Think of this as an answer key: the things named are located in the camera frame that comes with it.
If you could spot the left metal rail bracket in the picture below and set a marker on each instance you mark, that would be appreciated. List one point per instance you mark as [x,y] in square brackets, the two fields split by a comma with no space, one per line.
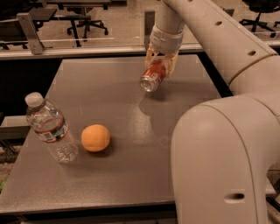
[28,27]

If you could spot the orange fruit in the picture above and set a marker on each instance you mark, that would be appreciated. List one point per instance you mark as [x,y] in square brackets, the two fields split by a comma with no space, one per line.
[95,138]

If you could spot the black chair base right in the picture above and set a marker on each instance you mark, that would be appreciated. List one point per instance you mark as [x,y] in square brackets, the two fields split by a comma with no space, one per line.
[260,7]

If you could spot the metal rail bracket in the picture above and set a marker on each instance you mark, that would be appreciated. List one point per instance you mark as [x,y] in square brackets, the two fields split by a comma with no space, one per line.
[28,27]
[149,21]

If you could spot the black office chair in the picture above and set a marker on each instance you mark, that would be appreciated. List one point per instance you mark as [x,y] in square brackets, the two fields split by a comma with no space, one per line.
[83,11]

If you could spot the clear plastic water bottle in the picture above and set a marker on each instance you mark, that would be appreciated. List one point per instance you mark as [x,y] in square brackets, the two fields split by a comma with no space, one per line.
[51,127]

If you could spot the middle metal rail bracket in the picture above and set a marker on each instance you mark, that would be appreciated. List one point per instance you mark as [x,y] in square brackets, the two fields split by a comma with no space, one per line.
[149,21]

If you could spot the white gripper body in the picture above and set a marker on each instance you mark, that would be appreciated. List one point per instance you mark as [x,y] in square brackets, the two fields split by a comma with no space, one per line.
[164,41]

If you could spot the red coke can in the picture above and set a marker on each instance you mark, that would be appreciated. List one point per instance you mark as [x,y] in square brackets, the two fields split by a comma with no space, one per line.
[153,76]

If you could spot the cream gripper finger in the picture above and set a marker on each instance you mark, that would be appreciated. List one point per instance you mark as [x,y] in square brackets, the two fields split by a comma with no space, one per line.
[151,54]
[170,61]

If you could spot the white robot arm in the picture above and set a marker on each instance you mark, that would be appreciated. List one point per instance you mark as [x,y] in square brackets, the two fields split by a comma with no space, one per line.
[222,149]

